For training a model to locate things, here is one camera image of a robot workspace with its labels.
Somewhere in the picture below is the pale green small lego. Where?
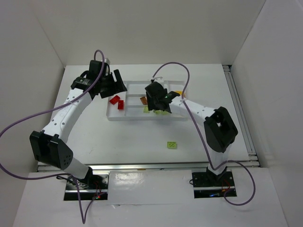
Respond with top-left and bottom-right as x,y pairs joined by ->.
143,106 -> 150,114

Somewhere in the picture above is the brown lego plate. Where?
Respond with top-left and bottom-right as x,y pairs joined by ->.
140,96 -> 148,105

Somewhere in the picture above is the red rectangular lego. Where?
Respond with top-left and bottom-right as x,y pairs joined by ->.
109,95 -> 121,105

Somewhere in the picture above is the pale green lego pair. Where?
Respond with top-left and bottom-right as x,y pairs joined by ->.
167,141 -> 178,149

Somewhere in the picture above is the pale green small brick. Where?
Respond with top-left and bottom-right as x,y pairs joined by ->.
155,111 -> 167,115

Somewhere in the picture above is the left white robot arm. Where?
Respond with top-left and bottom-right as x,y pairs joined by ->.
29,59 -> 127,188

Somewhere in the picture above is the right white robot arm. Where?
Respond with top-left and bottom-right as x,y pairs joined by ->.
145,80 -> 238,182

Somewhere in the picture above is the white compartment tray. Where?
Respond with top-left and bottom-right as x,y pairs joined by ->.
106,80 -> 187,121

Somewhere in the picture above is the aluminium rail right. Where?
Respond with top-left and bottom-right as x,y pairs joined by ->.
222,65 -> 260,167

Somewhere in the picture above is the aluminium rail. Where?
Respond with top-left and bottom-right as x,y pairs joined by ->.
37,160 -> 260,172
222,65 -> 260,167

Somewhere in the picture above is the aluminium rail front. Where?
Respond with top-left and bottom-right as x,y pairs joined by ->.
37,160 -> 260,172

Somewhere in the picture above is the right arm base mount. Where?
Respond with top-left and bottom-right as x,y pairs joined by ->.
189,171 -> 237,199

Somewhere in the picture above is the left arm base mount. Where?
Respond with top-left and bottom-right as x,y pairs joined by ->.
56,173 -> 109,201

